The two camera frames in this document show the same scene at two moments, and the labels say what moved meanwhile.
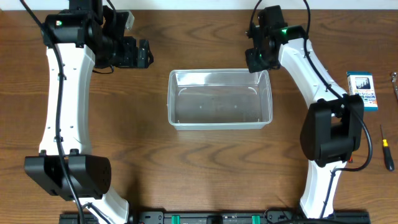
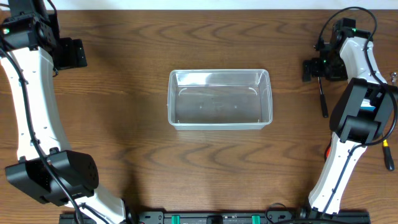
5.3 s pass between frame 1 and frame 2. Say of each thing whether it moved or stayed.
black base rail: stayed
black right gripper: moved
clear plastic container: stayed
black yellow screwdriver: stayed
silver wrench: stayed
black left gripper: moved
